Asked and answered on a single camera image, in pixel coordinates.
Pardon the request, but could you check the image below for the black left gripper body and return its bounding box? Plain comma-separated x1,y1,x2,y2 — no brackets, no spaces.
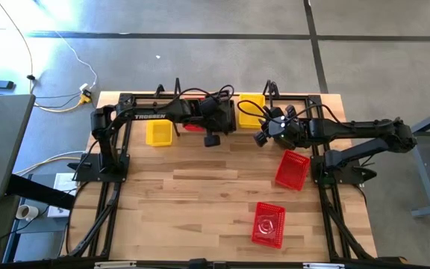
198,96,225,131

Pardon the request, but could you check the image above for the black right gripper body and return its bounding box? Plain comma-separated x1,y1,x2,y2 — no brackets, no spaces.
265,106,309,150

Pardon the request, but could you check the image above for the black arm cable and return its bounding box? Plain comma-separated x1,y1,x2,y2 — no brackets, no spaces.
236,99,343,126
155,84,235,113

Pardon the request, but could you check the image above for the yellow cable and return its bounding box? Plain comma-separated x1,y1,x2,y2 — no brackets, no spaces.
13,155,84,176
34,100,85,114

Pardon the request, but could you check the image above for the yellow plastic basket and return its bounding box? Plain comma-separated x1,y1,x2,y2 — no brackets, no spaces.
238,93,267,130
145,119,174,147

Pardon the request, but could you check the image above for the black desk leg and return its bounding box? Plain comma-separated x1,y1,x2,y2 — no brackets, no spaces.
4,173,77,211

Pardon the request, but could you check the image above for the black plastic basket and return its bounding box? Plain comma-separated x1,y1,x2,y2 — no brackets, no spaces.
220,97,237,134

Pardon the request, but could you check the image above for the white floor cable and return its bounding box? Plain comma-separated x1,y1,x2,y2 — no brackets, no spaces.
52,29,99,90

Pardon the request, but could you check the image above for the grey desk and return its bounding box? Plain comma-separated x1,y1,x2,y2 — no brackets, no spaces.
0,93,37,202

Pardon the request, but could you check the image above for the black aluminium rig frame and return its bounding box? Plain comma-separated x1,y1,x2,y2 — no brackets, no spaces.
60,91,406,269

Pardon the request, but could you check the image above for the silver aluminium bar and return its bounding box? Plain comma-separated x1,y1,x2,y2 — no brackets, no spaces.
94,260,138,269
302,262,347,269

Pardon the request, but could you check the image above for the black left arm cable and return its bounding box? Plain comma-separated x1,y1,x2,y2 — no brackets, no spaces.
155,84,235,113

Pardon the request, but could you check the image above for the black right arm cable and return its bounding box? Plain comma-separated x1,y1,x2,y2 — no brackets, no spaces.
236,99,343,126

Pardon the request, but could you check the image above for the white cup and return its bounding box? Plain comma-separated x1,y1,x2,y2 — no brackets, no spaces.
15,204,40,221

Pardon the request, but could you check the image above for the red plastic basket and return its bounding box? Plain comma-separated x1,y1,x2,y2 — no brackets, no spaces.
251,202,287,250
182,96,206,133
274,149,311,192

